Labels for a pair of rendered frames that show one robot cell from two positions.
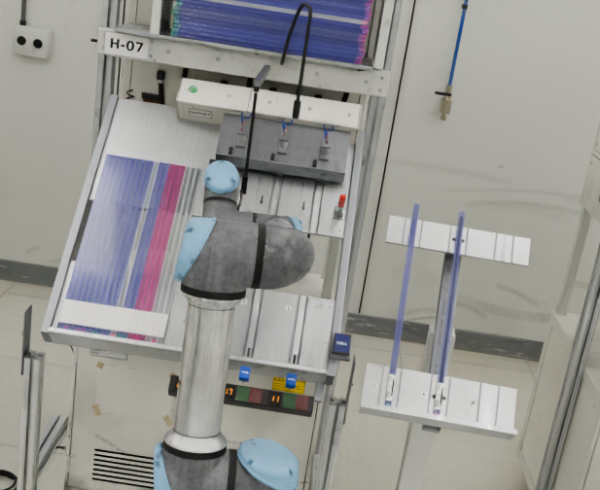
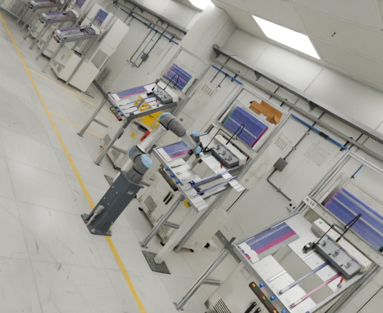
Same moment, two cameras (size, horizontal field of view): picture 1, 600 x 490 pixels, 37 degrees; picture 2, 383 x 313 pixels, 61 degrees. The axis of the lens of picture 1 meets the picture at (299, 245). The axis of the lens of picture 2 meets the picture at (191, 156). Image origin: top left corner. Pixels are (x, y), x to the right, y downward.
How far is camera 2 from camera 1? 209 cm
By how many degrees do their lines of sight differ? 43
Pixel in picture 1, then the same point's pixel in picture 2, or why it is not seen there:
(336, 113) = (239, 155)
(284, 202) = (213, 163)
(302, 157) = (224, 157)
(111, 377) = (162, 181)
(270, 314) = (188, 172)
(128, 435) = (155, 195)
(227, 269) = (165, 120)
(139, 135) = (203, 140)
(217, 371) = (151, 136)
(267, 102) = (229, 146)
